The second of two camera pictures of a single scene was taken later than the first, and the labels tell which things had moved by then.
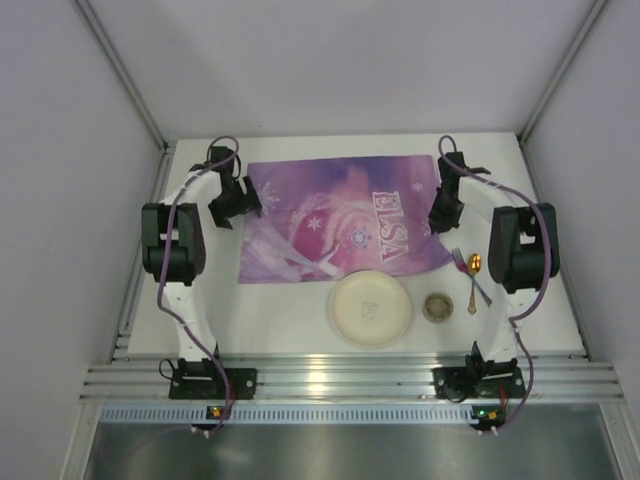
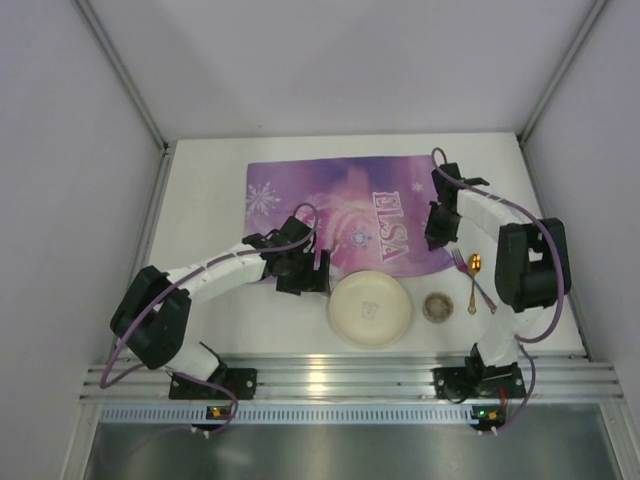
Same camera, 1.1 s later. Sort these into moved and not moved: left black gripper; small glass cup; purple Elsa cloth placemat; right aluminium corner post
Moved: left black gripper
Not moved: purple Elsa cloth placemat; right aluminium corner post; small glass cup
